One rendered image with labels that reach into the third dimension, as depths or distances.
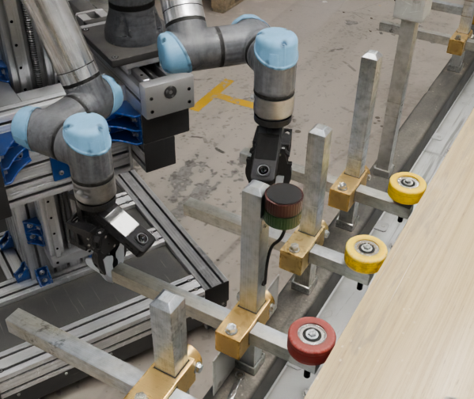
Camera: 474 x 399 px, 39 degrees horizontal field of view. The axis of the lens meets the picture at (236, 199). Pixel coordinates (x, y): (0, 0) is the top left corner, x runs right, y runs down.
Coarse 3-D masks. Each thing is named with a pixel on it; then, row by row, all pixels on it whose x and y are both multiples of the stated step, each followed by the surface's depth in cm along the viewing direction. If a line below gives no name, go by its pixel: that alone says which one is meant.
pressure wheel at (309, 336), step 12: (300, 324) 111; (312, 324) 112; (324, 324) 111; (288, 336) 109; (300, 336) 109; (312, 336) 109; (324, 336) 109; (288, 348) 110; (300, 348) 107; (312, 348) 107; (324, 348) 107; (300, 360) 108; (312, 360) 108; (324, 360) 108
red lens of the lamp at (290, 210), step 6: (270, 186) 103; (264, 198) 102; (264, 204) 102; (270, 204) 100; (276, 204) 100; (294, 204) 100; (300, 204) 101; (270, 210) 101; (276, 210) 100; (282, 210) 100; (288, 210) 100; (294, 210) 100; (300, 210) 101; (282, 216) 101; (288, 216) 101
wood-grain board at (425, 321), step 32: (448, 160) 152; (448, 192) 142; (416, 224) 134; (448, 224) 134; (416, 256) 126; (448, 256) 126; (384, 288) 119; (416, 288) 119; (448, 288) 119; (352, 320) 113; (384, 320) 113; (416, 320) 113; (448, 320) 113; (352, 352) 107; (384, 352) 107; (416, 352) 108; (448, 352) 108; (320, 384) 102; (352, 384) 102; (384, 384) 103; (416, 384) 103; (448, 384) 103
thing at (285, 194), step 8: (280, 184) 103; (288, 184) 103; (272, 192) 102; (280, 192) 102; (288, 192) 102; (296, 192) 102; (272, 200) 100; (280, 200) 100; (288, 200) 100; (296, 200) 100; (264, 224) 106; (280, 240) 107; (272, 248) 110; (264, 272) 114; (264, 280) 115
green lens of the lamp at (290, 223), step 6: (264, 210) 103; (264, 216) 103; (270, 216) 102; (294, 216) 101; (300, 216) 102; (270, 222) 102; (276, 222) 102; (282, 222) 101; (288, 222) 101; (294, 222) 102; (300, 222) 104; (276, 228) 102; (282, 228) 102; (288, 228) 102
